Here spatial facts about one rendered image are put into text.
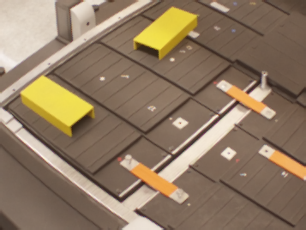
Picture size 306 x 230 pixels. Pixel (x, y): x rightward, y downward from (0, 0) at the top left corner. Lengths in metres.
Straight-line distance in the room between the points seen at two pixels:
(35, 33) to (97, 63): 1.87
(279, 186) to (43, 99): 0.52
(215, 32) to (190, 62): 0.13
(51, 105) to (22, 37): 2.00
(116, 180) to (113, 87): 0.24
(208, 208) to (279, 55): 0.47
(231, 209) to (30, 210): 0.37
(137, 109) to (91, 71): 0.16
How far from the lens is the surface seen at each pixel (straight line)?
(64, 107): 1.36
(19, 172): 1.16
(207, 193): 1.23
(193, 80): 1.44
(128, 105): 1.39
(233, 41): 1.56
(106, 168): 1.29
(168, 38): 1.51
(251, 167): 1.27
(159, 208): 1.22
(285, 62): 1.51
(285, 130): 1.35
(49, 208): 1.10
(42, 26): 3.39
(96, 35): 1.60
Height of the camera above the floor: 1.96
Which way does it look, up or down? 44 degrees down
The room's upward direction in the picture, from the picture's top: 3 degrees counter-clockwise
